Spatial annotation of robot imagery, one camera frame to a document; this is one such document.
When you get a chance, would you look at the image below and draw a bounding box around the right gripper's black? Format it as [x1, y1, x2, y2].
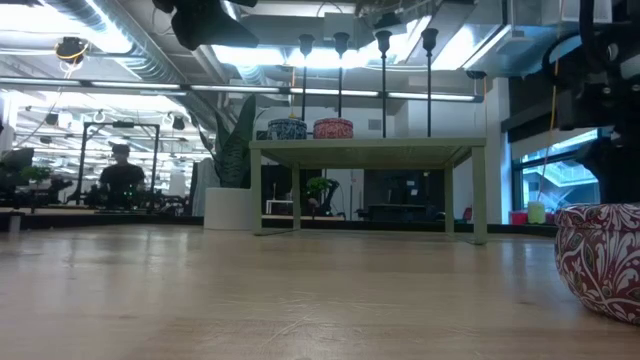
[557, 0, 640, 205]

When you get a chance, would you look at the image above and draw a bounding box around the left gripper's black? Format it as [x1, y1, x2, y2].
[152, 0, 260, 51]

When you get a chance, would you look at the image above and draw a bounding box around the maroon patterned candle tin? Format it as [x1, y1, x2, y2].
[553, 203, 640, 327]

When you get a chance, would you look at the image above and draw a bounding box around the blue patterned candle tin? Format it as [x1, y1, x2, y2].
[266, 117, 309, 141]

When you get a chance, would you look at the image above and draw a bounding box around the pink patterned candle tin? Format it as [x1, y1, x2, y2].
[312, 117, 355, 141]

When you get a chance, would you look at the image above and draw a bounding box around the yellow-green plastic container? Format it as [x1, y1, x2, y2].
[527, 200, 547, 225]

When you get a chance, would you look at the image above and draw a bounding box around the green snake plant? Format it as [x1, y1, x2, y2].
[197, 94, 259, 190]

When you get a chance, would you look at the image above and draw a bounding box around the long ceiling light strip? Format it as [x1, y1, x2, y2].
[0, 77, 485, 104]

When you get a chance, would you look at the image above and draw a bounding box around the person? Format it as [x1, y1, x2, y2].
[98, 143, 147, 209]

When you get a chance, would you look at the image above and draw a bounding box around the white round plant pot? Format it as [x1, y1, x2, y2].
[202, 187, 255, 232]

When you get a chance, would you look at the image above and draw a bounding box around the small potted green plant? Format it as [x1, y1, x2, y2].
[305, 175, 331, 219]

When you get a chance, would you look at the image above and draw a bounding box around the pale green metal shelf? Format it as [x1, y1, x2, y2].
[248, 137, 487, 246]

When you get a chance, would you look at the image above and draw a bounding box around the yellow hanging cable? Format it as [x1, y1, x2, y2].
[537, 59, 564, 201]

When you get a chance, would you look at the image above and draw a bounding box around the black metal frame rig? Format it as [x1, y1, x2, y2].
[77, 120, 161, 201]

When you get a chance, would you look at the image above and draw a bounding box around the ceiling cable reel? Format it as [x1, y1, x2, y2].
[53, 35, 90, 65]

